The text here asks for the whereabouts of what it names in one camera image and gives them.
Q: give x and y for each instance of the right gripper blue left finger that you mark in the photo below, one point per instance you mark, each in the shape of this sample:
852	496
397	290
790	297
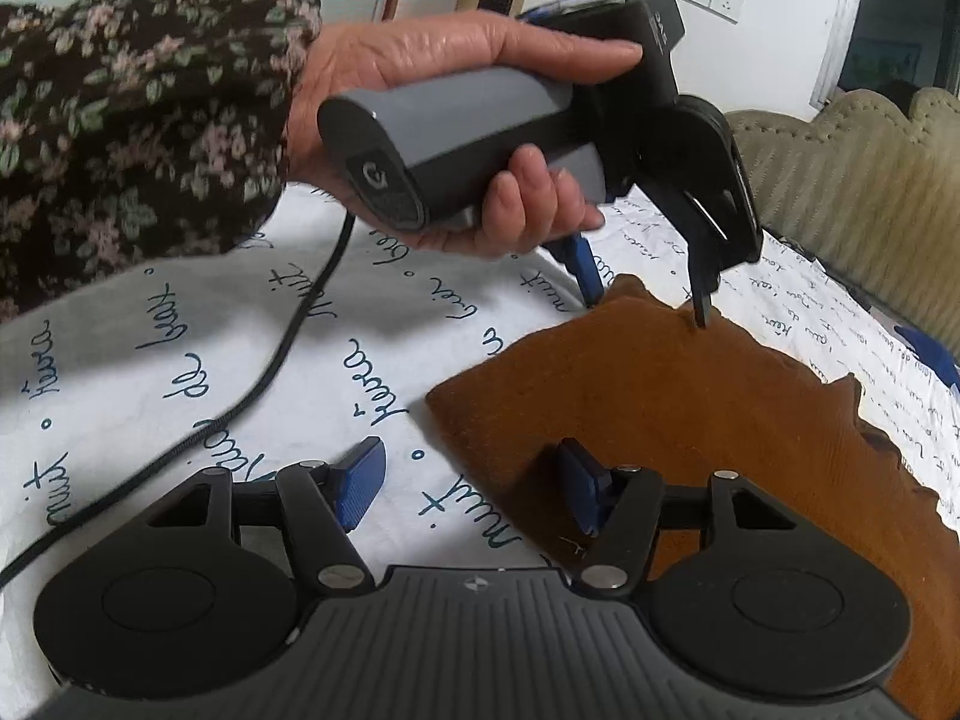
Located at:
353	484

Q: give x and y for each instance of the floral sleeve left forearm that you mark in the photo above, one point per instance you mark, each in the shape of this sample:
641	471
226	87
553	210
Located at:
136	130

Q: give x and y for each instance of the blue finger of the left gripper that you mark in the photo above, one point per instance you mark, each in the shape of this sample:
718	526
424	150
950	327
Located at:
705	256
573	253

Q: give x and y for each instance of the olive upholstered headboard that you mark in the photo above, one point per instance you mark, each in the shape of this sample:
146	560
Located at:
869	190

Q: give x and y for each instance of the navy blue garment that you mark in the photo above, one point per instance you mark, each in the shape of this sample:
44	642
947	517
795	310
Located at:
932	354

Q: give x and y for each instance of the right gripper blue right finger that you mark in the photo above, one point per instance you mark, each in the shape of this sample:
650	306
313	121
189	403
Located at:
588	486

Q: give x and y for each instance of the brown knit sweater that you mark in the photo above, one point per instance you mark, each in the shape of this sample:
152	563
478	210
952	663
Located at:
640	383

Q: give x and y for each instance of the person's left hand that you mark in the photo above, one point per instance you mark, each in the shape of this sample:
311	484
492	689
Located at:
526	205

